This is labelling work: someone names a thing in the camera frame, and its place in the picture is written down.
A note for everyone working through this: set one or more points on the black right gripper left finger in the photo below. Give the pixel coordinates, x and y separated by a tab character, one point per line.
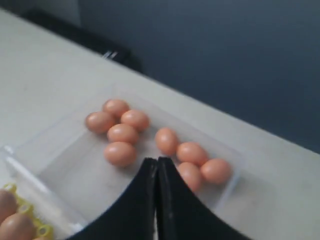
132	215

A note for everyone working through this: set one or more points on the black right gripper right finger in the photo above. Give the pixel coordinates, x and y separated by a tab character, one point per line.
180	215

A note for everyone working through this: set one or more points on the brown egg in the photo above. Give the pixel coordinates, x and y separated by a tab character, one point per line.
8	204
115	107
99	122
123	133
136	119
192	152
191	175
120	154
166	141
17	227
216	171

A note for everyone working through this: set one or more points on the clear plastic box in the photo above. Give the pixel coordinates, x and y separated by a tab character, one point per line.
63	174

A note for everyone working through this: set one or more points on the yellow plastic egg tray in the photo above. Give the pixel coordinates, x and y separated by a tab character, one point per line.
42	226

